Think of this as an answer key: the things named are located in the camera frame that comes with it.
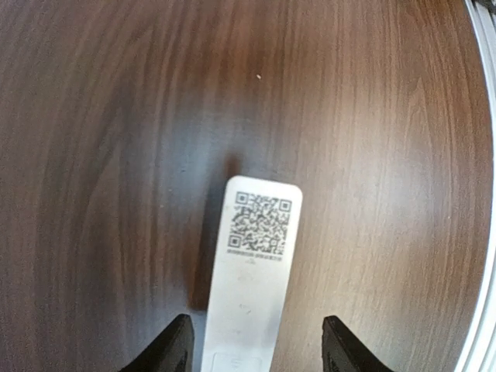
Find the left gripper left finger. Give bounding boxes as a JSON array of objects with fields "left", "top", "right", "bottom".
[{"left": 122, "top": 314, "right": 194, "bottom": 372}]

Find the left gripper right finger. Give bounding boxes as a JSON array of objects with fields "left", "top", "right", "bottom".
[{"left": 322, "top": 315, "right": 392, "bottom": 372}]

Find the white remote control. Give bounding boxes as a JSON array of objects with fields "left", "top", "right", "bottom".
[{"left": 201, "top": 175, "right": 303, "bottom": 371}]

